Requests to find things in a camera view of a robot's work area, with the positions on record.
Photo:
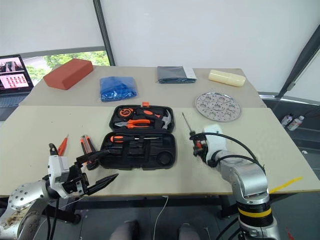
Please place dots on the dark slanted frame strut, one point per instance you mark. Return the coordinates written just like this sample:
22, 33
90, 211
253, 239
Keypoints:
297, 65

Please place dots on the orange black tape measure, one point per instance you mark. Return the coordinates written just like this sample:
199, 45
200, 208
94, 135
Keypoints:
126, 112

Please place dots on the grey folded cloth pack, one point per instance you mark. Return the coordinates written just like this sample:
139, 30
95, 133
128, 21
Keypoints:
173, 73

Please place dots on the black plastic tool case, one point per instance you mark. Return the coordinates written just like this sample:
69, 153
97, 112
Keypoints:
140, 155

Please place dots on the orange black cased screwdriver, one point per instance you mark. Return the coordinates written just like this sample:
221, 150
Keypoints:
120, 138

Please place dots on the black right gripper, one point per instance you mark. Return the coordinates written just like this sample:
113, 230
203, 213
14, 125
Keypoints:
204, 150

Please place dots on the open laptop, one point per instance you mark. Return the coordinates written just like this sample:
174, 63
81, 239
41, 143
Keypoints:
12, 75

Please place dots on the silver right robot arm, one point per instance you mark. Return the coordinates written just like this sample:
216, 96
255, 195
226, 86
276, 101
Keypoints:
246, 180

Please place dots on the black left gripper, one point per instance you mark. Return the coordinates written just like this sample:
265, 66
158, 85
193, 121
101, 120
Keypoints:
76, 180

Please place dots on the blue plastic bag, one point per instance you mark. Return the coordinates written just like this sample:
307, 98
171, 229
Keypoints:
117, 88

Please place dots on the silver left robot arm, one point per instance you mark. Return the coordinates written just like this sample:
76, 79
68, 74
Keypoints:
23, 200

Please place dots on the black table frame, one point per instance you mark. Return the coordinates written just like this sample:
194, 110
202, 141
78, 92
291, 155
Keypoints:
125, 201

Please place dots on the orange black utility knife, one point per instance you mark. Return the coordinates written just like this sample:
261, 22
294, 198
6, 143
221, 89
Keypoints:
86, 146

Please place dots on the cream cylindrical case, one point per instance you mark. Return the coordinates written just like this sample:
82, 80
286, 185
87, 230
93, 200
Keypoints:
226, 78

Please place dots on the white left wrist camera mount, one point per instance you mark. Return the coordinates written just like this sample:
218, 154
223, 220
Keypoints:
56, 167

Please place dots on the round perforated metal plate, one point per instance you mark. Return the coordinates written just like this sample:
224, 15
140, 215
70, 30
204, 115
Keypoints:
218, 106

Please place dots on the orange test pen screwdriver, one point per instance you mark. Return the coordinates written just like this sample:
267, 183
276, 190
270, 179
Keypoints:
63, 145

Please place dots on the clear white capped bottle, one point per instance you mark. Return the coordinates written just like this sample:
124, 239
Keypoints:
295, 123

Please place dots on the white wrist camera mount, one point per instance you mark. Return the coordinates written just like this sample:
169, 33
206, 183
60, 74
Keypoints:
215, 142
56, 167

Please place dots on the red brick block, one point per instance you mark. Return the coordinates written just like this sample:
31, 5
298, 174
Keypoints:
67, 73

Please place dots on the small dark capped bottle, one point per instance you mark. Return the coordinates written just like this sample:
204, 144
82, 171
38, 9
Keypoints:
287, 120

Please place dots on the orange black long screwdriver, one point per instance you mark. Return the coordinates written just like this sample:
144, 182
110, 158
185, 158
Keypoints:
186, 123

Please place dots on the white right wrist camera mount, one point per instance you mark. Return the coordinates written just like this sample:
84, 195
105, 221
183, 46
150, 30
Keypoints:
215, 142

